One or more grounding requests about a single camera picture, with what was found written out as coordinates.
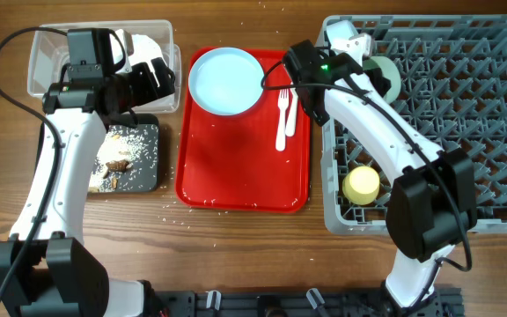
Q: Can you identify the mint green bowl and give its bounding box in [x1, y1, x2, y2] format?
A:
[363, 56, 401, 104]

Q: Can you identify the white paper napkin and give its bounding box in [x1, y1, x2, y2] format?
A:
[119, 34, 164, 87]

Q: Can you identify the light blue bowl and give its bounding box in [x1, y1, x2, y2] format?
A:
[327, 20, 358, 48]

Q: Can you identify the food scraps and rice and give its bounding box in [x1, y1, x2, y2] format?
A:
[88, 124, 159, 194]

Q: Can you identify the light blue plate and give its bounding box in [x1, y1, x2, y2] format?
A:
[188, 47, 264, 116]

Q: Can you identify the white plastic fork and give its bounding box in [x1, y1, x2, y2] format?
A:
[276, 89, 289, 151]

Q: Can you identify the white plastic spoon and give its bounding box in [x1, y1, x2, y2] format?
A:
[285, 88, 298, 137]

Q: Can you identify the yellow plastic cup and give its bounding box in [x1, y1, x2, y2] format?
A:
[342, 166, 380, 205]

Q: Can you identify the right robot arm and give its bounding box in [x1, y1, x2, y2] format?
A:
[283, 38, 478, 314]

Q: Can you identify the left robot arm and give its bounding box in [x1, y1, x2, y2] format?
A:
[0, 28, 175, 316]

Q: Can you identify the grey dishwasher rack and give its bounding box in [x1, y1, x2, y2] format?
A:
[314, 14, 507, 236]

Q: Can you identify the black plastic tray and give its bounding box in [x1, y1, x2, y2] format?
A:
[48, 109, 159, 201]

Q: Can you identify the clear plastic bin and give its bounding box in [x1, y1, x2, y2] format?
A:
[26, 18, 182, 114]

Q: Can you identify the red serving tray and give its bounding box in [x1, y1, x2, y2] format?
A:
[175, 48, 312, 213]

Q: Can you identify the left black cable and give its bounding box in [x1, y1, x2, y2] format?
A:
[0, 26, 70, 317]

